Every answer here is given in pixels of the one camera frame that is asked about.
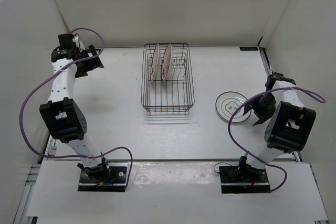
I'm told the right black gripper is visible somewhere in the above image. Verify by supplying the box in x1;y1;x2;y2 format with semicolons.
243;92;276;126

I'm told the white plate teal rim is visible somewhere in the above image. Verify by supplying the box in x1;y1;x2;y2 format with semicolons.
215;91;251;123

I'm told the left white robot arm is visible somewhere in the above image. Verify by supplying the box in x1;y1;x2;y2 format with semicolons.
39;34;110;182

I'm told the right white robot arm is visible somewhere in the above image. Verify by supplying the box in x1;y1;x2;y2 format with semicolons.
236;72;317;182

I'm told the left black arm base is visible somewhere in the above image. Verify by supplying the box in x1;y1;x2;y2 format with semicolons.
77;163;129;192

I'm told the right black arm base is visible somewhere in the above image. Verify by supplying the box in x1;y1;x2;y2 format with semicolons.
214;162;270;194

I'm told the left red-patterned plate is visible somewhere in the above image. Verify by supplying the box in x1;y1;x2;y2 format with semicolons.
150;44;161;81

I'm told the red-patterned plate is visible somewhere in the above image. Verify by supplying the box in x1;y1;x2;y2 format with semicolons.
150;44;161;81
161;44;173;81

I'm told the right dark table label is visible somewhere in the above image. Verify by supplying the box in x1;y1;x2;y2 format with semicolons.
239;46;258;51

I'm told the middle red-patterned plate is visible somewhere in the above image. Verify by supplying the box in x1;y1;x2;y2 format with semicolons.
161;44;173;81

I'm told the white front board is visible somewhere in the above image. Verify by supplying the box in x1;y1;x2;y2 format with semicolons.
27;161;328;223

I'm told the metal wire dish rack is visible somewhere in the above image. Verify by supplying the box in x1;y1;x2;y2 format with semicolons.
141;43;195;115

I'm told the aluminium table frame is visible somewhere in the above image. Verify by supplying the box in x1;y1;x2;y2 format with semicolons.
13;140;79;224

